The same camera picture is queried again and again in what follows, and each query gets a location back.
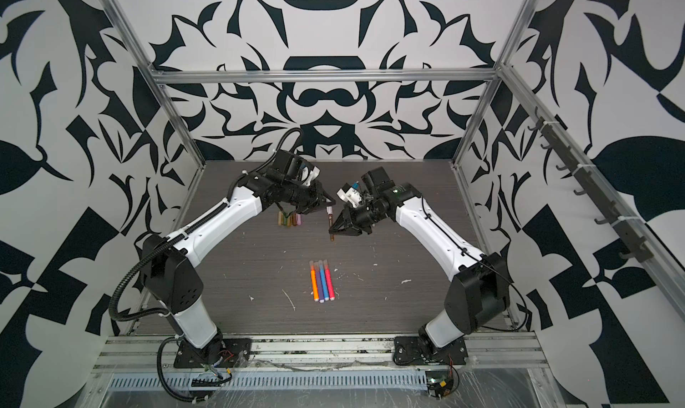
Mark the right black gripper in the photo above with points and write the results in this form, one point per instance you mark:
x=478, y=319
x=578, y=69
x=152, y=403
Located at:
x=344, y=216

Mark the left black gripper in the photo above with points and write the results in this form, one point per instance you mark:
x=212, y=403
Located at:
x=317, y=201

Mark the dark red marker pen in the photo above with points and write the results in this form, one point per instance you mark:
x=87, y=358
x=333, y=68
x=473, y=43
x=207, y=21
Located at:
x=331, y=220

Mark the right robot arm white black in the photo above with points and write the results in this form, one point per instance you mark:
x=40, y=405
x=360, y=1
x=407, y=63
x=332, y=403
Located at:
x=479, y=284

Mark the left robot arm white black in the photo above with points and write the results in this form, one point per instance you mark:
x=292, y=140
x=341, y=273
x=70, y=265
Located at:
x=171, y=276

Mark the blue marker pen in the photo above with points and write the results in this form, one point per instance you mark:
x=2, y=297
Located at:
x=323, y=283

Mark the pink red marker pen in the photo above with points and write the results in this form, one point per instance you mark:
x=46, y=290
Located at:
x=329, y=282

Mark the purple marker pen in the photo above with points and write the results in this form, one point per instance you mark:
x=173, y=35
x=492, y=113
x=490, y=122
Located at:
x=320, y=291

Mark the orange marker pen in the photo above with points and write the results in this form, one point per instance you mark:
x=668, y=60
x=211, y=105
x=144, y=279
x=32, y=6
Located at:
x=314, y=282

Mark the circuit board with green light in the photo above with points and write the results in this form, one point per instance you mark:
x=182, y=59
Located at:
x=441, y=384

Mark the grey hook rack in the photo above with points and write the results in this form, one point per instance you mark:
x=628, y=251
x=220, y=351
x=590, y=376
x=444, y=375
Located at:
x=595, y=186

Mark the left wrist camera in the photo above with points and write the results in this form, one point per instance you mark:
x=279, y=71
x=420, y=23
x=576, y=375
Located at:
x=308, y=174

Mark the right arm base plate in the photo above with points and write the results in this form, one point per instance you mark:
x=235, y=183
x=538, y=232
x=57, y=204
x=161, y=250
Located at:
x=419, y=351

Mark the aluminium frame crossbar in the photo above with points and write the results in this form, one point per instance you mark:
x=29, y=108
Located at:
x=183, y=77

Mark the white slotted cable duct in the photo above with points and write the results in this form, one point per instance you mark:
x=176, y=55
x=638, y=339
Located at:
x=289, y=380

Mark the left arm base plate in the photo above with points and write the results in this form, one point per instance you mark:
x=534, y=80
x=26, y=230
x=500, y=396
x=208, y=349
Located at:
x=214, y=353

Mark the aluminium front rail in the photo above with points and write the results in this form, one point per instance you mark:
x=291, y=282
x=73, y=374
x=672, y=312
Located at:
x=326, y=352

